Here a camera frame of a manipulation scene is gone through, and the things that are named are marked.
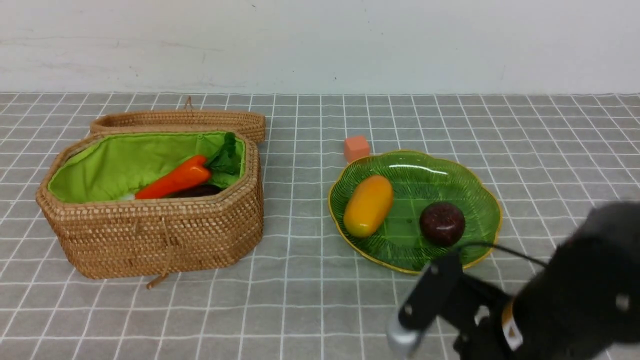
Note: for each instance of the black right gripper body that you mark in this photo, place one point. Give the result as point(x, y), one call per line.
point(475, 308)

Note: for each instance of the dark red passion fruit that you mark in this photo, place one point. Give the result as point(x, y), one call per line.
point(442, 224)

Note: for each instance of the orange yellow mango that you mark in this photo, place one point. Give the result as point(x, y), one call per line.
point(368, 206)

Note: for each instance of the purple eggplant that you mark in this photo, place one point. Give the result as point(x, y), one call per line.
point(200, 191)

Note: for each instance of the orange carrot with green leaves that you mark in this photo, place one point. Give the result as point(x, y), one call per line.
point(195, 171)

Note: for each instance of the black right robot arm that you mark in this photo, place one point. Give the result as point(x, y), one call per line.
point(585, 300)

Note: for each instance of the green glass leaf plate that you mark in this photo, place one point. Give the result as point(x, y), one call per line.
point(418, 180)

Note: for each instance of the small orange cube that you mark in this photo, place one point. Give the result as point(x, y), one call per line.
point(356, 147)

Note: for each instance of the woven wicker basket lid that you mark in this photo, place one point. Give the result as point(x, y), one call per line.
point(250, 125)

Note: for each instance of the woven wicker basket green lining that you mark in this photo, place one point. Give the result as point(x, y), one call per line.
point(87, 198)

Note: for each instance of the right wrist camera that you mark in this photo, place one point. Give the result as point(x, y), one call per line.
point(424, 302)

